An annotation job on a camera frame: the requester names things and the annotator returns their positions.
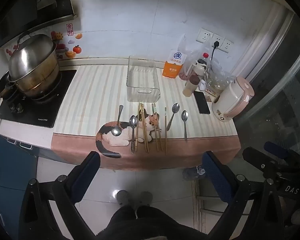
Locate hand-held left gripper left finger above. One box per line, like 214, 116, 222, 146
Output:
11, 151, 101, 240

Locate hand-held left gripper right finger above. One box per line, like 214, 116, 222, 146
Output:
202, 151, 290, 240

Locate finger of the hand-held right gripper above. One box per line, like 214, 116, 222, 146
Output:
263, 141, 300, 162
242, 147, 274, 172

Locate stainless steel spoon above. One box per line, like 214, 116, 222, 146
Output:
111, 105, 124, 137
129, 115, 138, 153
181, 110, 189, 143
166, 102, 180, 131

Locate set of wooden chopsticks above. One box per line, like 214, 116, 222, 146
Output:
135, 102, 168, 155

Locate clear plastic storage container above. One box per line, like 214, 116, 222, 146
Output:
126, 55, 161, 103

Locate grey slippers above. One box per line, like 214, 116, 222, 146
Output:
182, 165, 206, 181

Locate person's grey shoe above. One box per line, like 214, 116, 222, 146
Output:
137, 191, 154, 208
116, 190, 130, 207

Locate pink electric cooker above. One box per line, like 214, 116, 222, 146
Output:
212, 76, 255, 122

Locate black smartphone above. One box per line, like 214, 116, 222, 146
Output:
193, 91, 211, 115

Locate person's legs in black pants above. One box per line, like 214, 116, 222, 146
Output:
95, 204, 208, 240

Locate blue kitchen cabinet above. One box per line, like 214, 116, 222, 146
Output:
0, 132, 38, 230

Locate black gas stove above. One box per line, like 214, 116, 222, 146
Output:
0, 69, 77, 129

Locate cat print striped tablecloth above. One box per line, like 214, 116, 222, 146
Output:
51, 64, 241, 172

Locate brown lid seasoning jar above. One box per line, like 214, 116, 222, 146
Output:
182, 75, 201, 97

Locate clear plastic bag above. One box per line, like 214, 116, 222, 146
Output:
177, 34, 237, 92

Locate red cap dark bottle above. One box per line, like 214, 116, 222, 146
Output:
196, 52, 211, 80

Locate white and orange salt bag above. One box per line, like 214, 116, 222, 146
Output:
162, 49, 185, 78

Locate black frying pan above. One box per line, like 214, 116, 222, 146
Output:
0, 70, 17, 99

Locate stainless steel pot lid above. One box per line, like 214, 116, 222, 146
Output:
8, 33, 58, 82

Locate black range hood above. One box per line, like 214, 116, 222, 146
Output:
0, 0, 78, 53

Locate metal stool frame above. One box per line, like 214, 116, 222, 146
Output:
192, 179, 231, 228

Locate white wall socket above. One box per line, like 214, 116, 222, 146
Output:
196, 28, 214, 43
211, 33, 226, 48
221, 39, 233, 53

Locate fruit wall stickers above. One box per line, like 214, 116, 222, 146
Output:
51, 30, 84, 59

